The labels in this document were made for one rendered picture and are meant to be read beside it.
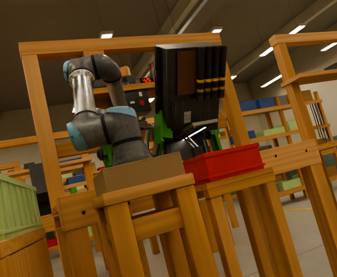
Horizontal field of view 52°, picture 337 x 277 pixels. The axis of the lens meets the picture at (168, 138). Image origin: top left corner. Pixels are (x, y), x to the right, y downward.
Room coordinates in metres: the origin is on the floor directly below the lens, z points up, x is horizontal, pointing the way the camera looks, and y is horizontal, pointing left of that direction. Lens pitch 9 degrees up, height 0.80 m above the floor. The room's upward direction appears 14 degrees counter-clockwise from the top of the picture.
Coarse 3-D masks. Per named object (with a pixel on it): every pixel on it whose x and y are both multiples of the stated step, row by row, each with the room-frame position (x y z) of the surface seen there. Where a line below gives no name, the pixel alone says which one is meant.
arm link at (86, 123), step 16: (64, 64) 1.47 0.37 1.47; (80, 64) 1.46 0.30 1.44; (80, 80) 1.42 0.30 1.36; (80, 96) 1.35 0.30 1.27; (80, 112) 1.28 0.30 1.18; (96, 112) 1.31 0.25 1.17; (80, 128) 1.23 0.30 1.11; (96, 128) 1.23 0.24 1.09; (80, 144) 1.24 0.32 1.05; (96, 144) 1.26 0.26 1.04
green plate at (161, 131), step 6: (156, 114) 2.02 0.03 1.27; (162, 114) 1.97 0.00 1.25; (156, 120) 2.01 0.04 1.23; (162, 120) 1.97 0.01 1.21; (156, 126) 2.01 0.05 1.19; (162, 126) 1.96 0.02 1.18; (156, 132) 2.01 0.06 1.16; (162, 132) 1.96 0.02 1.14; (168, 132) 1.97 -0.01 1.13; (156, 138) 2.00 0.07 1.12; (168, 138) 1.99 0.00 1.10
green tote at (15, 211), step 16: (0, 176) 0.88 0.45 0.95; (0, 192) 0.87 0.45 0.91; (16, 192) 1.05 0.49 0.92; (32, 192) 1.35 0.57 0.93; (0, 208) 0.85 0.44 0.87; (16, 208) 1.02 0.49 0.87; (32, 208) 1.28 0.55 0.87; (0, 224) 0.84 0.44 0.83; (16, 224) 0.97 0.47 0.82; (32, 224) 1.20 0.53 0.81; (0, 240) 0.84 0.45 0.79
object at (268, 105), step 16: (304, 96) 7.76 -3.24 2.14; (256, 112) 7.02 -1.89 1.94; (320, 112) 7.74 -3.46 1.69; (224, 128) 7.28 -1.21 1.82; (272, 128) 7.73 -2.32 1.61; (288, 128) 7.47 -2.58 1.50; (320, 128) 7.67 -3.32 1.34; (288, 144) 7.38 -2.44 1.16; (320, 144) 7.76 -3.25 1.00; (336, 160) 7.84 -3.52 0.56; (288, 176) 7.74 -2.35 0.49; (336, 176) 7.68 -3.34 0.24; (288, 192) 7.09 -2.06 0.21; (304, 192) 7.36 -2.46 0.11
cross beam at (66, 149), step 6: (222, 120) 2.66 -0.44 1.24; (222, 126) 2.65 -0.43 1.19; (144, 132) 2.39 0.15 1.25; (144, 138) 2.39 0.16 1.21; (150, 138) 2.41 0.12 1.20; (60, 144) 2.16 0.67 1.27; (66, 144) 2.18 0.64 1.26; (72, 144) 2.19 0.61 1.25; (60, 150) 2.16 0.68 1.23; (66, 150) 2.17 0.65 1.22; (72, 150) 2.19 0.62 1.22; (90, 150) 2.23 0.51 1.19; (96, 150) 2.25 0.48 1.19; (60, 156) 2.16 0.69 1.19; (66, 156) 2.18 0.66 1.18
